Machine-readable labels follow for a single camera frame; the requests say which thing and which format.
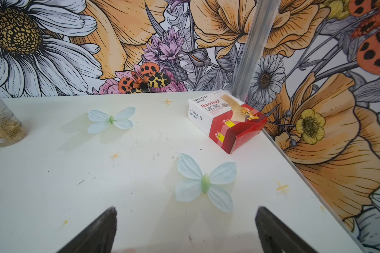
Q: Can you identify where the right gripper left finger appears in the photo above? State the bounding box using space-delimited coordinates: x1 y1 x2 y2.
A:
58 207 117 253

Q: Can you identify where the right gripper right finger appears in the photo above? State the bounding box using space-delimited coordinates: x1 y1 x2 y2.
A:
255 206 317 253

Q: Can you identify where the red white cardboard box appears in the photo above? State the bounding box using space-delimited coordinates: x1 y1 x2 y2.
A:
187 90 267 155

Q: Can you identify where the small glass bottle brown cap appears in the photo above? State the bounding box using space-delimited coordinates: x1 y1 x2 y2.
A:
0 99 27 148

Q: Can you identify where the right aluminium corner post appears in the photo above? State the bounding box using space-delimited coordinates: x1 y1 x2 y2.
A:
232 0 281 101

